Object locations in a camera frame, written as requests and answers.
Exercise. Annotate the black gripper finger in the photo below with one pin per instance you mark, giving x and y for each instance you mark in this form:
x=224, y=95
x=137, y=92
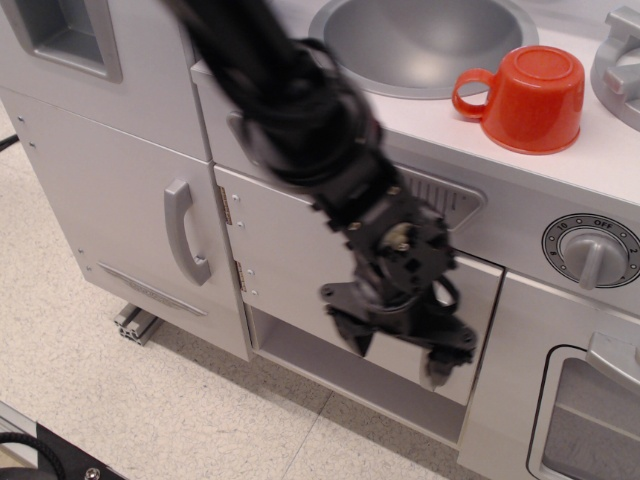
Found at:
x=356, y=330
x=438, y=368

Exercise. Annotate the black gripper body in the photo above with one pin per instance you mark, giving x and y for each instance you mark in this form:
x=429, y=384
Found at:
x=425, y=318

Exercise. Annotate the white cabinet door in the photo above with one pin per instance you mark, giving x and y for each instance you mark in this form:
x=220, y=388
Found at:
x=287, y=253

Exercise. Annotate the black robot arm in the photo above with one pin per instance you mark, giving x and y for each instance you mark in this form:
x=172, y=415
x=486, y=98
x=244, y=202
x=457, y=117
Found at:
x=312, y=130

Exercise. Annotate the silver vent grille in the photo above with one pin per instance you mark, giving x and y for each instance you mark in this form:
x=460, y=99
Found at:
x=456, y=203

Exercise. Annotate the oven door with window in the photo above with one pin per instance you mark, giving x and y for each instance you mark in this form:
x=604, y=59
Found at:
x=586, y=426

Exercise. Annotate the silver timer knob dial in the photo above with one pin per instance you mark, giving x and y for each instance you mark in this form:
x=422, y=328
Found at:
x=593, y=251

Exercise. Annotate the white toy kitchen unit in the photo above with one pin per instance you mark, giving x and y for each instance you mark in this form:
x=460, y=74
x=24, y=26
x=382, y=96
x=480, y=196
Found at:
x=130, y=66

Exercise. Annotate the silver fridge emblem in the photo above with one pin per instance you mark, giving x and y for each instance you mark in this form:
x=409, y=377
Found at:
x=152, y=292

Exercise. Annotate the orange plastic cup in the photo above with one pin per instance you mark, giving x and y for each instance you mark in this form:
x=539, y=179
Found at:
x=532, y=104

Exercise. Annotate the silver sink bowl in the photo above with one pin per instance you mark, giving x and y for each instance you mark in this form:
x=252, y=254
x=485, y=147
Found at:
x=418, y=49

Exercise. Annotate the white fridge door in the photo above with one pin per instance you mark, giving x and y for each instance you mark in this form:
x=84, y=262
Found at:
x=106, y=190

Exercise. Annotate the silver toy faucet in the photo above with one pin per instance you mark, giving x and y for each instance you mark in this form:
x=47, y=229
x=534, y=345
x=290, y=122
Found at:
x=614, y=73

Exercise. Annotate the silver oven handle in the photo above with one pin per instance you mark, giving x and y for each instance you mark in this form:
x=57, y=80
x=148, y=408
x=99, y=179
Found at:
x=615, y=359

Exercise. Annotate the aluminium extrusion rail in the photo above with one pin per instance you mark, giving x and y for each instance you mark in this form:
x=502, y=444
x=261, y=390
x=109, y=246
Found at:
x=136, y=324

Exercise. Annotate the silver fridge door handle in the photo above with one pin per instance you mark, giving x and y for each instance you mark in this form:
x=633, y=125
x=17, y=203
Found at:
x=177, y=201

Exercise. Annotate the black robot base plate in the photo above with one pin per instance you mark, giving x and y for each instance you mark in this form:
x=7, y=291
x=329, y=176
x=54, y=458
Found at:
x=56, y=458

